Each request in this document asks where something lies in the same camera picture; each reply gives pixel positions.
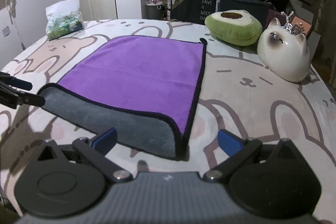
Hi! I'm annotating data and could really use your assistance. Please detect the white ceramic cat figurine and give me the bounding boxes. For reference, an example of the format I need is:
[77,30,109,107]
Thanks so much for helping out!
[257,18,310,83]

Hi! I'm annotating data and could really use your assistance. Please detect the black have a nice day cloth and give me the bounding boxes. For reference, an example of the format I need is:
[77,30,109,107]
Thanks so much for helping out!
[170,0,217,25]

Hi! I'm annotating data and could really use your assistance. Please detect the white kitchen cabinet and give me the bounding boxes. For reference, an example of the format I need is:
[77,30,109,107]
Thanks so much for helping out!
[79,0,117,21]

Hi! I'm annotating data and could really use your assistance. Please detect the dark blue chair back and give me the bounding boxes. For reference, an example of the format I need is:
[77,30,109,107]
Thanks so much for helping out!
[218,0,270,26]

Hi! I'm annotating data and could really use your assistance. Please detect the silver figurine with orange box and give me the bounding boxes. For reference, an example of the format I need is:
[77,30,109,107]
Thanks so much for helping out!
[281,11,312,37]

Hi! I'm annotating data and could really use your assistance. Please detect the tissue pack with green print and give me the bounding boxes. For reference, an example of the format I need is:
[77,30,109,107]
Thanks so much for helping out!
[46,0,84,40]

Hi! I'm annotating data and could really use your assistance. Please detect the dark trash bin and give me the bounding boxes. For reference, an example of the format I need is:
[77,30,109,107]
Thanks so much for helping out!
[146,2,166,20]

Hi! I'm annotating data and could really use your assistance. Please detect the purple and grey towel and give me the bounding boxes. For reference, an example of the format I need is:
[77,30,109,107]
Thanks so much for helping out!
[38,35,207,159]

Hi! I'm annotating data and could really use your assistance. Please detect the avocado plush pillow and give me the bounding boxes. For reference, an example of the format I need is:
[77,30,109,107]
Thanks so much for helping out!
[205,10,263,47]

